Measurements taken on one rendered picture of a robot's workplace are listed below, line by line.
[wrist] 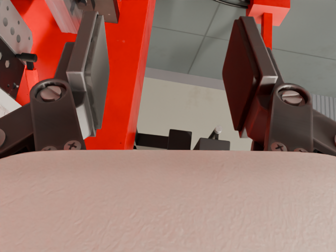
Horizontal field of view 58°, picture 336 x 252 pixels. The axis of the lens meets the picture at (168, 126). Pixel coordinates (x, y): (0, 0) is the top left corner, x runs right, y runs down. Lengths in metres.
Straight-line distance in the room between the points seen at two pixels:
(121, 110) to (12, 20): 0.48
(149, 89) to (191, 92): 0.46
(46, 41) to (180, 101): 2.24
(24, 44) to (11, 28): 0.05
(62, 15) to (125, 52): 0.24
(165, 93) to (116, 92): 2.23
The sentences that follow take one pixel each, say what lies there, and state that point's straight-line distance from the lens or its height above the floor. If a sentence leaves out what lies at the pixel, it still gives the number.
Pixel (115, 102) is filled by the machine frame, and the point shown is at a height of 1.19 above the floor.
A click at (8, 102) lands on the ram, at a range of 0.74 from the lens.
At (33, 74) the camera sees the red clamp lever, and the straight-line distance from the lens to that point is 0.74.
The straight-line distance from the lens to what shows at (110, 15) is 1.19.
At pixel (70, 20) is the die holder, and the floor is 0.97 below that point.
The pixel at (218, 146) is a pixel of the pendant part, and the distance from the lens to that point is 1.17.
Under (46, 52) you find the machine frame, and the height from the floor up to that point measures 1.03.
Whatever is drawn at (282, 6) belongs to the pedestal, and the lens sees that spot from 2.32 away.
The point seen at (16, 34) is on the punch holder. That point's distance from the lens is 0.74.
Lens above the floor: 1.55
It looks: 17 degrees down
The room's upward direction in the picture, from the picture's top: 173 degrees counter-clockwise
